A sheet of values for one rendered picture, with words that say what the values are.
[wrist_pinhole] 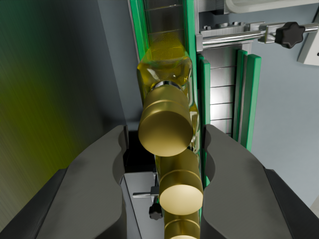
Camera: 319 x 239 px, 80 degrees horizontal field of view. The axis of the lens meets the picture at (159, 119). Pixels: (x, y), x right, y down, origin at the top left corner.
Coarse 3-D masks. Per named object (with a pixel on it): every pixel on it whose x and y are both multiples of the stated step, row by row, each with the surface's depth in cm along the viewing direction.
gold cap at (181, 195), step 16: (160, 160) 17; (176, 160) 16; (192, 160) 16; (160, 176) 16; (176, 176) 14; (192, 176) 14; (160, 192) 14; (176, 192) 14; (192, 192) 14; (176, 208) 15; (192, 208) 14
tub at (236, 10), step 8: (224, 0) 36; (232, 0) 41; (240, 0) 41; (248, 0) 41; (256, 0) 41; (264, 0) 39; (272, 0) 37; (280, 0) 35; (288, 0) 35; (296, 0) 35; (304, 0) 35; (312, 0) 35; (232, 8) 36; (240, 8) 36; (248, 8) 36; (256, 8) 36; (264, 8) 36; (272, 8) 36
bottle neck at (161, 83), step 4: (164, 80) 17; (168, 80) 17; (156, 84) 17; (160, 84) 16; (164, 84) 16; (168, 84) 16; (172, 84) 16; (176, 84) 17; (152, 88) 17; (180, 88) 17
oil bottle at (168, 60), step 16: (160, 48) 26; (176, 48) 24; (144, 64) 18; (160, 64) 18; (176, 64) 17; (192, 64) 19; (144, 80) 18; (160, 80) 17; (176, 80) 17; (192, 80) 18; (144, 96) 18; (192, 96) 19
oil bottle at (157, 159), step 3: (198, 153) 25; (156, 156) 24; (198, 156) 24; (156, 159) 24; (159, 159) 24; (198, 159) 24; (156, 162) 24; (159, 162) 23; (198, 162) 23; (156, 165) 24; (198, 165) 23; (156, 168) 24; (159, 168) 23; (198, 168) 23; (159, 171) 23; (159, 174) 23; (159, 177) 23
